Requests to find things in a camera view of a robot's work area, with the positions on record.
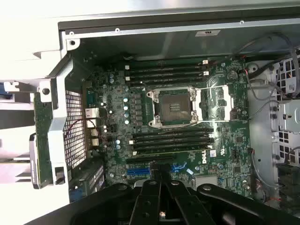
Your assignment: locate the silver chipset heatsink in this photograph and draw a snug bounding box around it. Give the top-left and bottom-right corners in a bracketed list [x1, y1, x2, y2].
[195, 175, 218, 189]

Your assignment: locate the blue expansion slot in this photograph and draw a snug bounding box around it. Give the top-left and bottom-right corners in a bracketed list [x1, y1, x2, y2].
[126, 167, 150, 178]

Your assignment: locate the long black expansion slot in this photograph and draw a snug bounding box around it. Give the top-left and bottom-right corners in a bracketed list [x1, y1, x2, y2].
[126, 156, 177, 165]

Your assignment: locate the green Dell motherboard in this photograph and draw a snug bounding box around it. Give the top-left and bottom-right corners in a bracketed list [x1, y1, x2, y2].
[84, 56, 253, 200]

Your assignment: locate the CPU socket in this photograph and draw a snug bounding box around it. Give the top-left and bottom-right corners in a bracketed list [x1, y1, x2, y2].
[146, 88, 200, 129]

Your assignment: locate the metal socket cover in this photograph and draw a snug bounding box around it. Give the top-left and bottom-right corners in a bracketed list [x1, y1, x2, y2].
[196, 84, 235, 122]

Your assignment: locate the silver disk bay cage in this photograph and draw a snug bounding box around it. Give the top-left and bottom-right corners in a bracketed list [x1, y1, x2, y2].
[269, 55, 300, 169]

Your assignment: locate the round coin cell battery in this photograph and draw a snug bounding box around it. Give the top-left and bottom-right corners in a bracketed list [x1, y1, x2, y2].
[226, 69, 239, 82]

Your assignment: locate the open black PC case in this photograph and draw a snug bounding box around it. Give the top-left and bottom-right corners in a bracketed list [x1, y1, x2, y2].
[30, 17, 300, 225]

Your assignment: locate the red black twisted wire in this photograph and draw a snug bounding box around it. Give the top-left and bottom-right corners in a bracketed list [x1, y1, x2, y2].
[64, 117, 111, 141]

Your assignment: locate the black looped wire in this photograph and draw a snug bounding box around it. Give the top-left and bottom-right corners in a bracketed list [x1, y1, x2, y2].
[238, 31, 300, 78]

